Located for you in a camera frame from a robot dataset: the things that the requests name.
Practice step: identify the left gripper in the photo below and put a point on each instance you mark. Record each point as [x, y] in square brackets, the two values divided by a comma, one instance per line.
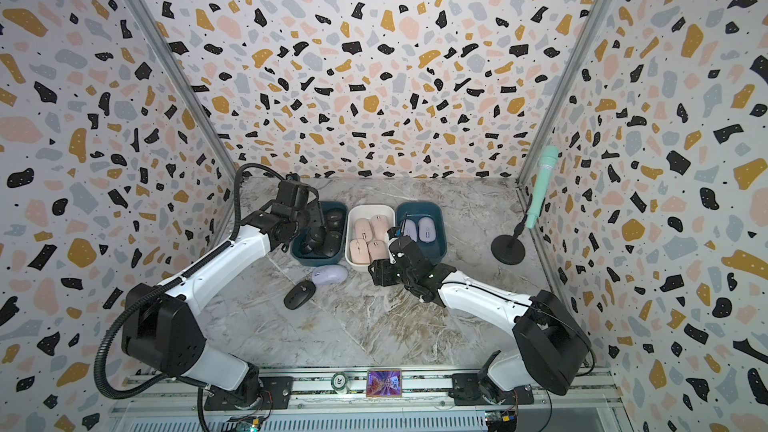
[318, 212]

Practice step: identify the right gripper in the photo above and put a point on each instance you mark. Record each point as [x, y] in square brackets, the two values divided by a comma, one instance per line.
[384, 273]

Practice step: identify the pink mouse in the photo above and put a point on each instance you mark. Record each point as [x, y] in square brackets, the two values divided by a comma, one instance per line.
[359, 252]
[380, 225]
[363, 230]
[377, 250]

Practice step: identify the black mouse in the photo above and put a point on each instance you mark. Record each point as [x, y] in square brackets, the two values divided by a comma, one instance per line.
[299, 294]
[312, 242]
[332, 243]
[335, 220]

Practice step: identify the purple mouse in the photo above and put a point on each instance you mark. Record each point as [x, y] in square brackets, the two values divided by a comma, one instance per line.
[329, 275]
[410, 230]
[427, 230]

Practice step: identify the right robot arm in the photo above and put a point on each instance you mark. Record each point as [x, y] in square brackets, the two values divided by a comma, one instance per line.
[550, 345]

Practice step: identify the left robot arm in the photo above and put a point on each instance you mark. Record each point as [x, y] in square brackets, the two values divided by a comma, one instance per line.
[164, 333]

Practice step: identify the right teal storage box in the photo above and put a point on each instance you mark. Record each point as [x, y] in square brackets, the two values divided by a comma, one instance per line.
[415, 210]

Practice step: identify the teal storage box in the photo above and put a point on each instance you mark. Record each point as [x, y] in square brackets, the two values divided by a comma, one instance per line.
[415, 210]
[317, 225]

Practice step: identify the left teal storage box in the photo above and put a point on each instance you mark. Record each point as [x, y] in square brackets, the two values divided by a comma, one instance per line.
[317, 225]

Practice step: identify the white storage box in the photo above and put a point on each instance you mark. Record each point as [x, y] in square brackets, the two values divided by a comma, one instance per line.
[364, 211]

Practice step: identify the green microphone on stand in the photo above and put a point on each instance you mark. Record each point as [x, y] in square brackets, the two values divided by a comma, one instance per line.
[508, 249]

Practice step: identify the small colourful screen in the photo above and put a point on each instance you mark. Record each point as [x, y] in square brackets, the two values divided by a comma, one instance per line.
[384, 384]

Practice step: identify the round green button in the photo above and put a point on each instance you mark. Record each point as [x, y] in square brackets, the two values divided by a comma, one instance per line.
[340, 383]

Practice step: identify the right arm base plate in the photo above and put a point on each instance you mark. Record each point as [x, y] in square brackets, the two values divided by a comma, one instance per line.
[467, 389]

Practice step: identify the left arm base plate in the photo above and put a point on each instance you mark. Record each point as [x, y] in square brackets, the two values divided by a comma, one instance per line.
[262, 393]

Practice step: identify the aluminium front rail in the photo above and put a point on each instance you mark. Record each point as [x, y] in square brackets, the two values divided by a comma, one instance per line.
[591, 404]

